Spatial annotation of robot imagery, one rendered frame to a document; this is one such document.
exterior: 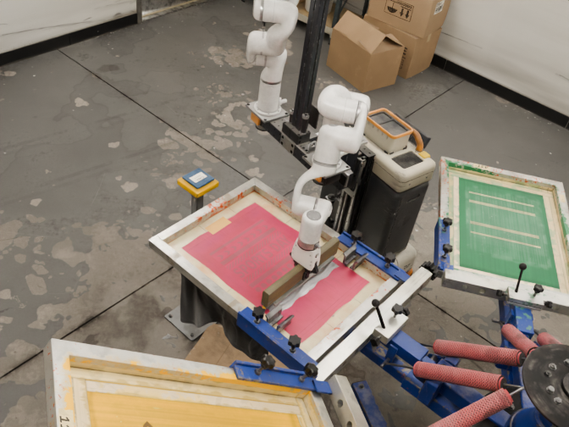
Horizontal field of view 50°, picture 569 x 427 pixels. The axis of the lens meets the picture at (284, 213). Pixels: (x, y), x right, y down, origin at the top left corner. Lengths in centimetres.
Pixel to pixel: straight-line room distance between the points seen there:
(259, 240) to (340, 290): 39
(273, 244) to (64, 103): 289
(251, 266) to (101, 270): 146
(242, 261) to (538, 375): 111
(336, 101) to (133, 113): 292
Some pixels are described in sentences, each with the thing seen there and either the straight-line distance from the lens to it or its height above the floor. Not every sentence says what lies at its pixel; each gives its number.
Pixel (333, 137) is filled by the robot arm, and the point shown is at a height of 152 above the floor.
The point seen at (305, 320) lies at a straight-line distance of 220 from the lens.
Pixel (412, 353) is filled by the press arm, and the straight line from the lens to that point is 210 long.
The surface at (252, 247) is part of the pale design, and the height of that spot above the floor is 95.
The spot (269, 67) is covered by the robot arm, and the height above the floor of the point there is 137.
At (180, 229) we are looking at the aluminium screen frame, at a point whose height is 99.
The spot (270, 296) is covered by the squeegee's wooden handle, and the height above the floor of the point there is 104.
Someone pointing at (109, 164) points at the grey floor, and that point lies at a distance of 434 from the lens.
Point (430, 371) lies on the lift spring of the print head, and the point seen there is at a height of 109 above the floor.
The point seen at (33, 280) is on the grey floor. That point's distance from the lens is 365.
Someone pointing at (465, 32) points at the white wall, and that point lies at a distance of 595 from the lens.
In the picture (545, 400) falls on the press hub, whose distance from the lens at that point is 183.
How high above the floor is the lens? 266
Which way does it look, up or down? 42 degrees down
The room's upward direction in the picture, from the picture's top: 9 degrees clockwise
